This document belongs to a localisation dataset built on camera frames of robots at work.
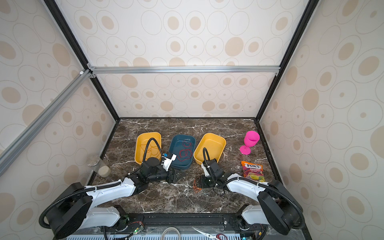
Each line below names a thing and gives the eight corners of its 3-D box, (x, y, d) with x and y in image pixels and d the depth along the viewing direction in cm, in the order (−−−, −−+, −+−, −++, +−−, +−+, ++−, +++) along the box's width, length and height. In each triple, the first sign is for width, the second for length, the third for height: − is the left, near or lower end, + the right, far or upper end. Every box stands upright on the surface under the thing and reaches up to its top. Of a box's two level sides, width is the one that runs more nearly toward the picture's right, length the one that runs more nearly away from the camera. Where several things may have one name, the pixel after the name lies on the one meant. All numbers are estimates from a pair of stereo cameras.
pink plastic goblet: (241, 156, 101) (247, 142, 88) (238, 145, 106) (244, 130, 94) (253, 156, 101) (261, 142, 88) (250, 145, 106) (257, 130, 94)
